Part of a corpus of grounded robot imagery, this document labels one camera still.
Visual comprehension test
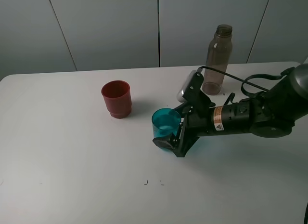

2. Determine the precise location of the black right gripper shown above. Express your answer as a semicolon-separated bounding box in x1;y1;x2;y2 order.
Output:
153;102;250;157

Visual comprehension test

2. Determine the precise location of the teal translucent plastic cup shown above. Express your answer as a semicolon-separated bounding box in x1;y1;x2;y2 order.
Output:
152;108;181;138

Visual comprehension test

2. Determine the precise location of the smoky translucent water bottle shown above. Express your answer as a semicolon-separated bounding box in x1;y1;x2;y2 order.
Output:
202;25;232;95

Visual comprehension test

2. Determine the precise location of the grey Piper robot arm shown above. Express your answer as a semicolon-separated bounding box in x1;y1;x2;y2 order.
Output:
152;64;308;157

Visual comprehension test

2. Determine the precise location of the red plastic cup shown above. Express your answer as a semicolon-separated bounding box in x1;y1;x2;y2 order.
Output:
101;80;132;119

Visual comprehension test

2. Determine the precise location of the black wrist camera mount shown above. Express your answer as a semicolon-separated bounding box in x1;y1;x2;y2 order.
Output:
177;70;216;113

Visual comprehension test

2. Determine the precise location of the black camera cable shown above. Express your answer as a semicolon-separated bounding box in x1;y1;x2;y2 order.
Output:
196;66;270;92

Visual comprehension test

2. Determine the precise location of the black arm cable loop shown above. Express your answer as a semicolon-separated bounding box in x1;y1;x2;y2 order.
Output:
223;66;295;106

